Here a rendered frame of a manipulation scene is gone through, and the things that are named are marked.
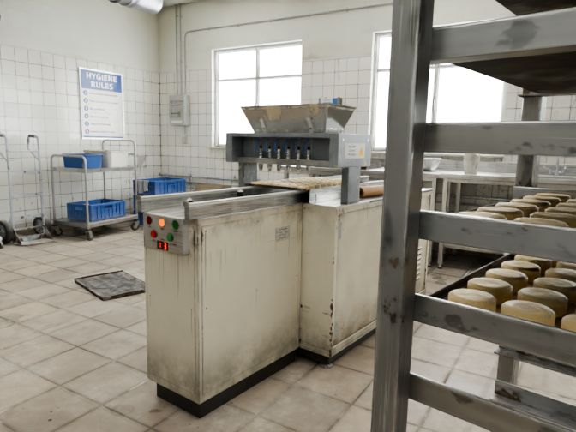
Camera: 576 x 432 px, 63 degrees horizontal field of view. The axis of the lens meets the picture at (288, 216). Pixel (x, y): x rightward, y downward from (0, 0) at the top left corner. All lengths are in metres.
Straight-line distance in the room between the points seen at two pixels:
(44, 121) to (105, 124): 0.83
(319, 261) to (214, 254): 0.63
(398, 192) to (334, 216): 1.75
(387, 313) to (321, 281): 1.83
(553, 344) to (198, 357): 1.62
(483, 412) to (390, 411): 0.09
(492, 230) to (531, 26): 0.18
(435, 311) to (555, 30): 0.28
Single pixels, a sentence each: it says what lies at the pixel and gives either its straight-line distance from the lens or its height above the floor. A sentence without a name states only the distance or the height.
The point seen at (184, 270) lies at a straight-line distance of 1.90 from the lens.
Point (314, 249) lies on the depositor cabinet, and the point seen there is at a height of 0.62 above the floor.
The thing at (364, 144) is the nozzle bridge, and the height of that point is 1.13.
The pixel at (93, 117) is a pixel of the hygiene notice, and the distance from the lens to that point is 6.63.
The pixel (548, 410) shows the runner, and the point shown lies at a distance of 0.99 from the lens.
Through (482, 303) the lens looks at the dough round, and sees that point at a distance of 0.54.
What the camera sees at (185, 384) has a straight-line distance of 2.08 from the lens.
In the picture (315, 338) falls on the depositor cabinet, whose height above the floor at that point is 0.16.
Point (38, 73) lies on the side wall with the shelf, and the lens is 6.29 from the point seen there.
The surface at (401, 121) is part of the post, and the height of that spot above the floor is 1.16.
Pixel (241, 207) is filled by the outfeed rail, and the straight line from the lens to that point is 1.98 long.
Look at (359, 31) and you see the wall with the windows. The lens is 5.68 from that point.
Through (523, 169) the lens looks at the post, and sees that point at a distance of 0.91.
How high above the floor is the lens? 1.13
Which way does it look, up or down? 9 degrees down
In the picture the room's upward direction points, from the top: 1 degrees clockwise
